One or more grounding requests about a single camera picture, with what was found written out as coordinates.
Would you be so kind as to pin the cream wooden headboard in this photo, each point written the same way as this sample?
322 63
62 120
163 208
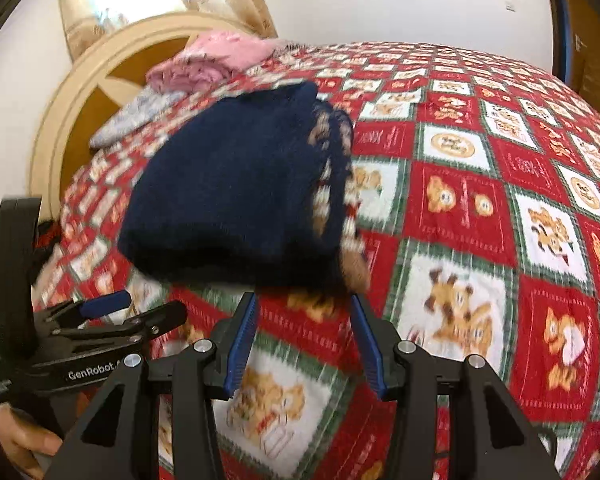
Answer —
75 90

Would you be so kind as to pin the pale floral pillow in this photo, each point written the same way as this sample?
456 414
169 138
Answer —
130 117

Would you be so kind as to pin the pink cloth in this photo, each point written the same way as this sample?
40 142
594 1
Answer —
210 60

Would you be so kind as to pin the navy patterned knit sweater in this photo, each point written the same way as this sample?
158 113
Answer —
230 185

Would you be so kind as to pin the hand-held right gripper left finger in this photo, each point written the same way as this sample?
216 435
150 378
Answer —
240 350

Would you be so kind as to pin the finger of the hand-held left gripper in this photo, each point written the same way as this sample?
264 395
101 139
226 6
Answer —
145 322
105 304

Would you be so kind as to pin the red printed blanket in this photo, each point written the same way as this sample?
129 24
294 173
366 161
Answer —
480 185

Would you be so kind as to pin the brown wooden door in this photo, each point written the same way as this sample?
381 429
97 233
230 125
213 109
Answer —
595 50

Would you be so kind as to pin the person's left hand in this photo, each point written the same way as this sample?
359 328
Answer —
25 440

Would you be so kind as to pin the beige curtain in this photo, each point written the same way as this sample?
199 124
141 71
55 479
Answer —
250 5

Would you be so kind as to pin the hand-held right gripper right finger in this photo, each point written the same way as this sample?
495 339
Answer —
370 350

